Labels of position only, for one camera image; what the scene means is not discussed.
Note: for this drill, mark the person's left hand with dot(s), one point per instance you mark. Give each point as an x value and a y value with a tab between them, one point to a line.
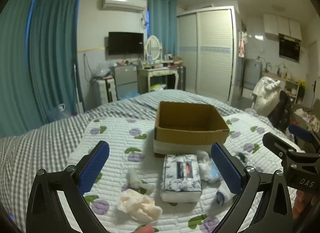
145	229

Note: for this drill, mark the floral tissue pack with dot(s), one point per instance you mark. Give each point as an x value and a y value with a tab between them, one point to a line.
181	178

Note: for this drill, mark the white air conditioner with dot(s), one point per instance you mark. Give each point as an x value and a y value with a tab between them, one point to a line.
123	2

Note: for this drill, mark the white sock with blue toe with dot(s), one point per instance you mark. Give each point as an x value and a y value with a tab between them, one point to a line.
223	193

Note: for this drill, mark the white sliding door wardrobe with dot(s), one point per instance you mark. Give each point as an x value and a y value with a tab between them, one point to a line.
212	52

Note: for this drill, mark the blue plastic bag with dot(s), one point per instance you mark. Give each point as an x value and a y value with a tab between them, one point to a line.
130	95

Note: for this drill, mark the dark suitcase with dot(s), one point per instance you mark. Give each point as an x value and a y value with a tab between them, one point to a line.
181	77

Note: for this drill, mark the white open shelf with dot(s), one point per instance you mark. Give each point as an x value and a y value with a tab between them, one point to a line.
291	85

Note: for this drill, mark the person's right hand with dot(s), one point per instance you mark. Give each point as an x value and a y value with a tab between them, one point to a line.
302	203

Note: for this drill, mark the black range hood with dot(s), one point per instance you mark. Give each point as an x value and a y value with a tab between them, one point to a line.
289	47

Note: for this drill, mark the large teal curtain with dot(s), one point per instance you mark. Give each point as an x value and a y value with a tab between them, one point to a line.
45	60

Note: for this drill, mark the beige cloth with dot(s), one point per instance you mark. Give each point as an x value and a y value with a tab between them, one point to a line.
138	205

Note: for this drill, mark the quilted floral mat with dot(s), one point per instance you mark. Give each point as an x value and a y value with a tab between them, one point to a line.
120	138

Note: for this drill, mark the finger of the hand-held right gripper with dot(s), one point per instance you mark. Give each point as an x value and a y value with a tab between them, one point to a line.
275	143
300	131

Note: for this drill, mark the black wall television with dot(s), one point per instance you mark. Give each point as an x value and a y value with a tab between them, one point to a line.
125	43

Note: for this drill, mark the narrow blue curtain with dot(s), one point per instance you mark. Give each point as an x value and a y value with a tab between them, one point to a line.
161	22

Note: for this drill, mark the white and blue plastic wad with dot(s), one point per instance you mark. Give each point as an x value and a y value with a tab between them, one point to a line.
207	166

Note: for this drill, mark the pile of light clothes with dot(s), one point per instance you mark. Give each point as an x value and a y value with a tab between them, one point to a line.
308	119

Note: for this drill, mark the brown cardboard box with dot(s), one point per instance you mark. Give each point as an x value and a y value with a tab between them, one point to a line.
190	133

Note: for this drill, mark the hanging pink clothes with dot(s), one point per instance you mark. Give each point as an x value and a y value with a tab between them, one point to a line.
242	45

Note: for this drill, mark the white tissue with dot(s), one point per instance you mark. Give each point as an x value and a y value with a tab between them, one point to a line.
135	178

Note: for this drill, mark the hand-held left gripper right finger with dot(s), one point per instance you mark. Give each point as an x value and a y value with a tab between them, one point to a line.
226	170

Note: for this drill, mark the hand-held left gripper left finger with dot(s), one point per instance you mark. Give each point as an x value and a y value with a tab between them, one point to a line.
94	169

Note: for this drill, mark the black garment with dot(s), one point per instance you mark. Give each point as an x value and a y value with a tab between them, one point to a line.
281	113

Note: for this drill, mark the large water bottle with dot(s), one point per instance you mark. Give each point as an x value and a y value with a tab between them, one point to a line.
60	114

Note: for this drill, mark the clear plastic bag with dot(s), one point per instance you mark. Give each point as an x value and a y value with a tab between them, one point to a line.
102	69

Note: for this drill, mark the oval white mirror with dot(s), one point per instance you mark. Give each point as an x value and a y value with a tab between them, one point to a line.
153	46

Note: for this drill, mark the grey checked bed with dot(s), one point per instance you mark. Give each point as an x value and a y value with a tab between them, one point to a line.
37	148

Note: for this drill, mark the white wall cabinets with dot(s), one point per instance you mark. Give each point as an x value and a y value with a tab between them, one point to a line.
282	26

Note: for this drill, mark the white dressing table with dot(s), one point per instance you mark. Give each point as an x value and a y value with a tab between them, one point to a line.
160	72

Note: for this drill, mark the white suitcase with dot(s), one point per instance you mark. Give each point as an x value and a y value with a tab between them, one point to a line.
105	90

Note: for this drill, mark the grey mini fridge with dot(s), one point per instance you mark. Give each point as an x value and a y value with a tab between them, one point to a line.
124	80

